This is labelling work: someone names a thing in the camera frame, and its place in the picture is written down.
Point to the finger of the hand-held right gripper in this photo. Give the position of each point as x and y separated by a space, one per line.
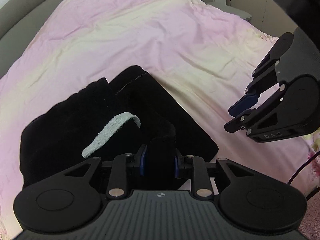
237 123
243 105

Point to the grey bedside seat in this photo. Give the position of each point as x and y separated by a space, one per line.
225 2

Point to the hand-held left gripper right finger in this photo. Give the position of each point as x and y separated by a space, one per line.
176 167

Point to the pink floral bed blanket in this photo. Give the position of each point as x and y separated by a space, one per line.
125 42

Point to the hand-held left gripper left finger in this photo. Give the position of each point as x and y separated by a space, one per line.
143 160

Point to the grey padded bed headboard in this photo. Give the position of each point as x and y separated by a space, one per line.
27 7

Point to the beige wardrobe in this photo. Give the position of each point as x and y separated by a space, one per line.
260 5

